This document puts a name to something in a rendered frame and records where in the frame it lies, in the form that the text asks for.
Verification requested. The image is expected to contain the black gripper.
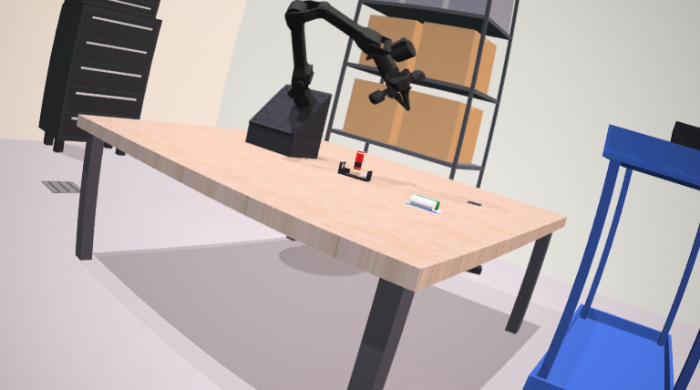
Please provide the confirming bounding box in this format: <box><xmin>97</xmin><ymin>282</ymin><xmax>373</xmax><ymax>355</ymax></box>
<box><xmin>369</xmin><ymin>63</ymin><xmax>426</xmax><ymax>111</ymax></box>

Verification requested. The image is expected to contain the red and black battery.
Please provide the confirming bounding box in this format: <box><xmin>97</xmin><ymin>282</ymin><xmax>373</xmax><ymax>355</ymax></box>
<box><xmin>354</xmin><ymin>150</ymin><xmax>365</xmax><ymax>170</ymax></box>

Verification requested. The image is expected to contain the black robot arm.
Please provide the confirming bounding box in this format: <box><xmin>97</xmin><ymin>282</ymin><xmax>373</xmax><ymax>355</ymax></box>
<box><xmin>284</xmin><ymin>0</ymin><xmax>417</xmax><ymax>111</ymax></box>

